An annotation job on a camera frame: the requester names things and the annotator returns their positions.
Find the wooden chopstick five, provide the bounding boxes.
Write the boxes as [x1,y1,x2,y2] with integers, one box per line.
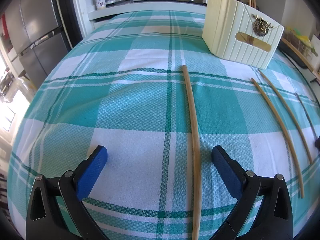
[295,93,318,140]

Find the wooden chopstick three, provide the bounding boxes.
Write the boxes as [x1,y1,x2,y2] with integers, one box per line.
[251,79,305,198]

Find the wooden chopstick four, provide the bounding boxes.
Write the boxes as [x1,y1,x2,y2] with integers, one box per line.
[257,69,313,165]

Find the wooden chopstick one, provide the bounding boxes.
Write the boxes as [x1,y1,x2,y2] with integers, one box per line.
[182,65,202,239]

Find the wooden chopstick seven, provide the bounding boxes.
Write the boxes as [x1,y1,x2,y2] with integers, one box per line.
[252,0,257,9]

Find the wooden cutting board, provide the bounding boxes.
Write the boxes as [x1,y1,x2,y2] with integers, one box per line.
[281,37,319,82]

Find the cream utensil holder box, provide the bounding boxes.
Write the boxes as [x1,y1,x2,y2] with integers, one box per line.
[202,0,284,69]

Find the teal plaid tablecloth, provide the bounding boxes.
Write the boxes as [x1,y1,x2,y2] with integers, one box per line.
[8,11,319,239]

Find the silver refrigerator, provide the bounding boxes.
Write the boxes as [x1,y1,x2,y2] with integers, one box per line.
[4,0,72,88]

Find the wire basket with bags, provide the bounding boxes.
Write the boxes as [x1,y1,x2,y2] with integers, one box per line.
[283,27,318,57]

